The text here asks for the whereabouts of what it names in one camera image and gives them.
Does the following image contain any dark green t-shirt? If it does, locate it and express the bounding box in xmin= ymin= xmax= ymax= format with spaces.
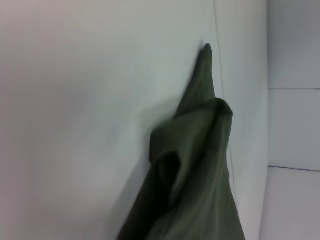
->
xmin=115 ymin=43 xmax=247 ymax=240

